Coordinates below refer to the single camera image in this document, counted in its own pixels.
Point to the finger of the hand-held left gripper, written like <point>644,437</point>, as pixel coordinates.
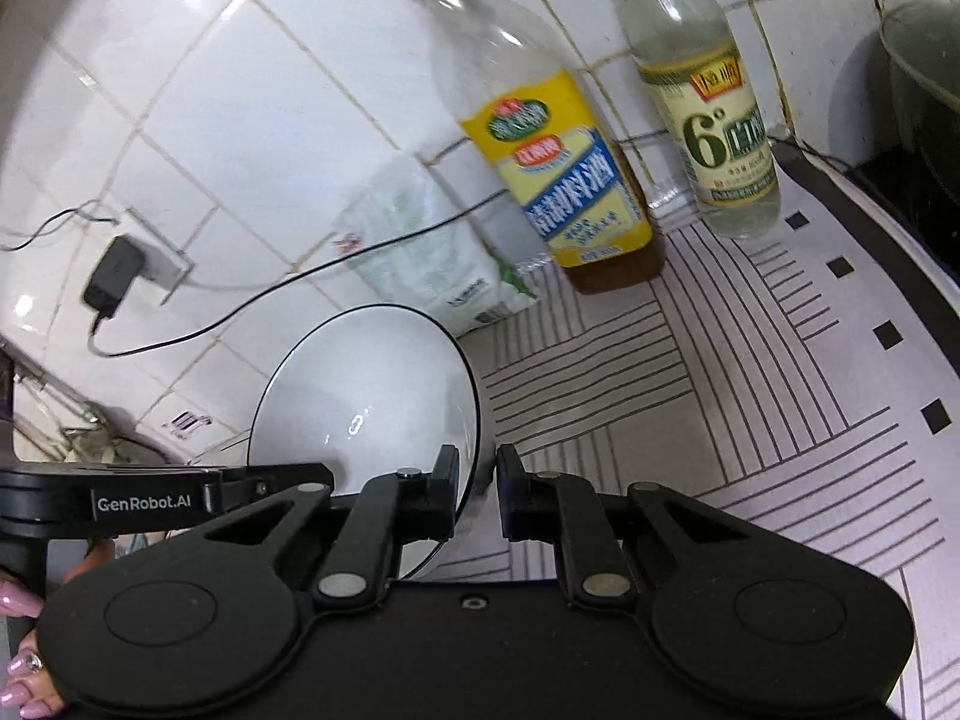
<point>285,484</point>

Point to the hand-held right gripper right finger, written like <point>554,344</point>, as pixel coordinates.
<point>514,495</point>

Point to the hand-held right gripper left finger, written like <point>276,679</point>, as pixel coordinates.
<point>442,495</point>

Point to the white bowl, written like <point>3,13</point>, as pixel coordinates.
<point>360,390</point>

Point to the person's left hand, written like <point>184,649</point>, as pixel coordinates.
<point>30,664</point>

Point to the black power adapter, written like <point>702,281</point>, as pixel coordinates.
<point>112,277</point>

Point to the white plastic bag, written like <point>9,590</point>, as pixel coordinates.
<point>435,255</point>

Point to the striped table mat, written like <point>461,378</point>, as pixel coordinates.
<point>750,390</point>

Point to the yellow label oil bottle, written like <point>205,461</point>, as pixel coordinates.
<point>555,165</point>

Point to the green label clear bottle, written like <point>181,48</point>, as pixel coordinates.
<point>712,112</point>

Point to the pot with glass lid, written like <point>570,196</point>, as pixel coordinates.
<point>915,105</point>

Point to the white wall socket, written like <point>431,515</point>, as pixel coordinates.
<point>161,251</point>

